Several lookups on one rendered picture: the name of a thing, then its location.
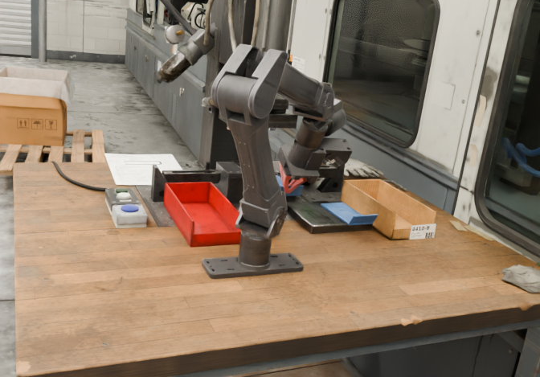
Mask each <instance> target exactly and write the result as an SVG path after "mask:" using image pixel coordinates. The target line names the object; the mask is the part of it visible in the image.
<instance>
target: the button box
mask: <svg viewBox="0 0 540 377"><path fill-rule="evenodd" d="M52 162H53V164H54V166H55V168H56V169H57V171H58V172H59V174H60V175H61V176H62V177H63V178H65V179H66V180H68V181H69V182H71V183H73V184H76V185H77V186H81V187H84V188H88V189H91V190H94V191H105V202H106V204H107V206H108V209H109V211H110V214H111V215H113V214H112V212H113V205H125V204H133V205H134V204H141V202H140V200H139V199H138V197H137V195H136V193H135V192H134V190H133V188H125V189H127V190H128V193H129V194H130V198H127V199H121V198H118V197H117V195H118V193H116V189H118V188H116V189H114V188H103V187H96V186H89V185H86V184H83V183H81V182H77V181H75V180H73V179H71V178H69V177H68V176H67V175H65V174H64V173H63V172H62V170H61V169H60V168H59V166H58V164H57V163H56V162H55V161H52Z"/></svg>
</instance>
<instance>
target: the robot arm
mask: <svg viewBox="0 0 540 377"><path fill-rule="evenodd" d="M248 59H249V63H248V66H247V72H246V77H243V73H244V70H245V67H246V64H247V61H248ZM287 59H288V53H287V52H285V51H279V50H274V49H270V50H268V52H266V51H260V49H259V48H258V47H256V46H251V45H246V44H240V45H239V46H238V47H237V48H236V49H235V51H234V52H233V54H232V55H231V57H230V59H229V60H228V61H227V62H226V64H225V65H224V67H223V69H222V70H221V72H220V73H219V74H218V75H217V77H216V78H215V81H214V83H213V84H212V87H211V100H212V103H213V105H214V106H215V107H216V108H218V109H219V112H220V116H221V118H224V119H227V125H228V127H229V129H230V130H231V133H232V135H233V138H234V141H235V146H236V149H237V154H238V158H239V164H240V169H241V172H242V177H243V198H242V199H241V200H240V201H239V202H240V208H239V216H238V218H237V220H236V222H235V227H236V228H238V229H241V230H242V231H241V236H240V244H239V254H238V255H237V256H228V257H217V258H206V259H202V267H203V268H204V270H205V272H206V273H207V275H208V276H209V278H210V279H223V278H232V277H250V276H259V275H268V274H277V273H294V272H302V271H303V268H304V265H303V264H302V263H301V262H300V261H299V260H298V259H297V258H296V257H295V256H294V255H293V254H292V253H290V252H282V253H271V254H270V251H271V245H272V238H274V237H276V236H278V235H279V234H280V230H281V228H282V226H283V224H284V221H285V219H286V216H287V209H288V208H287V202H286V196H285V194H289V193H291V192H292V191H293V190H294V189H296V188H297V187H298V186H300V185H301V184H302V183H304V182H306V181H308V183H315V182H316V181H317V180H318V178H319V173H318V170H319V169H320V167H321V164H322V163H323V160H324V159H325V160H326V161H327V162H330V163H331V164H332V165H333V166H334V167H335V168H337V167H339V166H340V165H341V164H343V163H345V164H346V163H347V162H348V160H349V158H350V155H351V154H352V152H353V151H352V149H351V148H350V145H349V144H348V142H347V140H346V139H341V138H327V137H328V136H329V135H331V134H332V133H334V132H335V131H337V130H338V129H340V128H341V127H342V126H343V125H344V124H345V123H346V113H345V111H344V110H343V109H342V100H335V99H334V91H333V89H332V88H331V87H330V86H329V85H327V84H325V83H321V82H319V81H318V80H315V79H314V78H311V77H308V76H307V75H305V74H304V73H302V72H300V71H299V70H297V69H296V68H294V67H293V66H292V65H290V64H289V63H287ZM277 93H278V94H279V95H281V96H283V97H285V98H286V99H288V101H289V103H288V104H290V106H292V114H295V115H298V116H302V117H303V119H302V121H301V124H300V127H299V129H298V131H297V135H296V136H295V139H294V141H293V144H292V145H281V146H280V148H279V152H278V154H277V157H278V158H279V161H280V163H279V166H280V175H281V180H282V186H284V191H281V187H280V184H279V183H278V181H277V178H276V174H275V171H274V166H273V161H272V152H271V147H270V142H269V137H268V119H269V113H270V112H271V111H272V107H273V105H274V102H275V99H276V94H277ZM290 179H292V181H291V182H290V183H289V184H288V181H289V180H290ZM288 186H291V187H290V188H288Z"/></svg>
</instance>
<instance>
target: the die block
mask: <svg viewBox="0 0 540 377"><path fill-rule="evenodd" d="M216 170H219V171H220V172H221V176H220V181H219V183H216V184H215V186H216V187H217V188H218V189H219V191H220V192H221V193H222V194H223V195H224V196H225V197H226V198H227V199H228V200H229V202H230V203H231V204H240V202H239V201H240V200H241V199H242V198H243V177H227V176H226V175H225V174H224V173H223V172H222V171H221V170H220V169H219V168H218V167H217V166H216ZM295 200H296V196H286V202H295Z"/></svg>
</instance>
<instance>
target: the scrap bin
mask: <svg viewBox="0 0 540 377"><path fill-rule="evenodd" d="M163 206H164V207H165V209H166V210H167V212H168V213H169V215H170V217H171V218H172V220H173V221H174V223H175V224H176V226H177V227H178V229H179V231H180V232H181V233H182V235H183V237H184V238H185V240H186V242H187V243H188V244H189V246H190V247H191V248H193V247H206V246H218V245H230V244H240V236H241V231H242V230H241V229H238V228H236V227H235V222H236V220H237V218H238V216H239V211H238V210H237V209H236V208H235V207H234V206H233V205H232V204H231V203H230V202H229V200H228V199H227V198H226V197H225V196H224V195H223V194H222V193H221V192H220V191H219V189H218V188H217V187H216V186H215V185H214V184H213V183H212V182H166V183H165V190H164V203H163Z"/></svg>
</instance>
